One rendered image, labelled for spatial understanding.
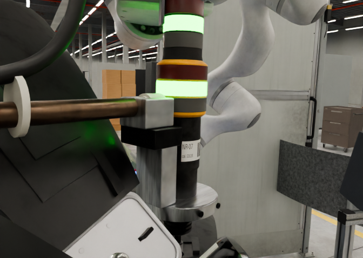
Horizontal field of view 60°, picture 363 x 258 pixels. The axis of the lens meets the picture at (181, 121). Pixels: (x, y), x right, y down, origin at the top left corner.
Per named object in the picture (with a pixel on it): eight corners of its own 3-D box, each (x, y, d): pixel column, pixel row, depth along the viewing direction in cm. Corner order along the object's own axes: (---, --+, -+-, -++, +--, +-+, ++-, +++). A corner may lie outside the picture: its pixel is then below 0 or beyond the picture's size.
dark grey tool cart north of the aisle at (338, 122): (348, 154, 622) (353, 109, 610) (319, 147, 682) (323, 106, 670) (363, 152, 645) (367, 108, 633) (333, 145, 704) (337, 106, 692)
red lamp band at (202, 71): (185, 80, 24) (185, 63, 23) (145, 79, 26) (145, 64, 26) (217, 81, 27) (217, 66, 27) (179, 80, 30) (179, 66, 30)
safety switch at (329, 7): (318, 36, 226) (321, 3, 223) (314, 37, 230) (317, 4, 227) (329, 38, 228) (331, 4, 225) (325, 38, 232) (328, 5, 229)
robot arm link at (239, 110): (181, 128, 112) (227, 83, 115) (218, 164, 105) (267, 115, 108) (175, 116, 101) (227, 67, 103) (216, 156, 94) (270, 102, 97)
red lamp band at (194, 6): (186, 11, 24) (186, -6, 23) (154, 16, 26) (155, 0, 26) (212, 18, 26) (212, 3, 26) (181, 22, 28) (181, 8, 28)
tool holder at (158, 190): (164, 241, 22) (167, 100, 20) (103, 211, 26) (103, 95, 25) (233, 205, 29) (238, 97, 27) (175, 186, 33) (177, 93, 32)
